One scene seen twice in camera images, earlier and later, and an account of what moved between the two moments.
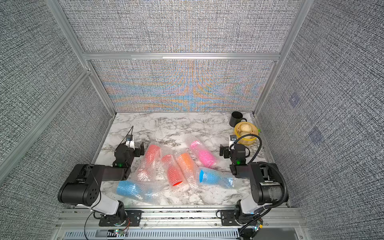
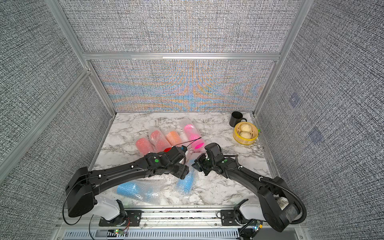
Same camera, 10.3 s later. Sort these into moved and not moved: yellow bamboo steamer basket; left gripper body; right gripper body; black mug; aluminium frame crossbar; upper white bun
Moved: left gripper body; right gripper body
Not moved: aluminium frame crossbar; black mug; yellow bamboo steamer basket; upper white bun
